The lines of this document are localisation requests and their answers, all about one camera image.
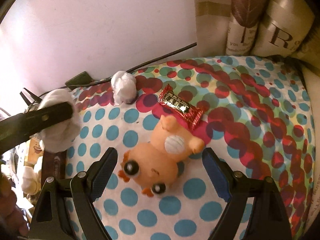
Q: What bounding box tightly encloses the beige printed pillow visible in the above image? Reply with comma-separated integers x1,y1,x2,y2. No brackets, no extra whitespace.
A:
226,0,315,57

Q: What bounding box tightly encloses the black power adapter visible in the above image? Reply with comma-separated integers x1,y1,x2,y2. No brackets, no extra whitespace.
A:
65,71,94,87

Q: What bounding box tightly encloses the polka dot bed sheet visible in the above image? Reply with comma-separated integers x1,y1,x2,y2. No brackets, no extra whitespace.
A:
66,56,316,239

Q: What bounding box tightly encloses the black power cable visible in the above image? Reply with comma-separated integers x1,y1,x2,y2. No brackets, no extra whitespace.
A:
37,42,198,98

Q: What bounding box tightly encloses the striped beige pillow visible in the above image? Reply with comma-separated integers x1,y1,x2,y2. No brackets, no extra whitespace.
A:
194,0,231,57

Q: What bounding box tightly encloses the orange toy figure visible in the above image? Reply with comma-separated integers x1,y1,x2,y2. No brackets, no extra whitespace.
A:
118,115,205,197

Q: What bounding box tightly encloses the black wifi router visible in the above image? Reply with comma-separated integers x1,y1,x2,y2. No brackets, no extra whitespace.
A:
20,88,42,106

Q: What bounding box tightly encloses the red candy wrapper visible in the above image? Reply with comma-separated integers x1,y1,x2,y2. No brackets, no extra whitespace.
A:
158,84,204,130

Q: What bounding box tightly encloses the large white sock ball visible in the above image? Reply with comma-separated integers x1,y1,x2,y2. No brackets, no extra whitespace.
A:
38,89,81,153

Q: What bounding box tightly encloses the small white sock ball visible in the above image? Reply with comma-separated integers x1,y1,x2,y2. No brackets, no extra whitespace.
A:
111,70,137,105

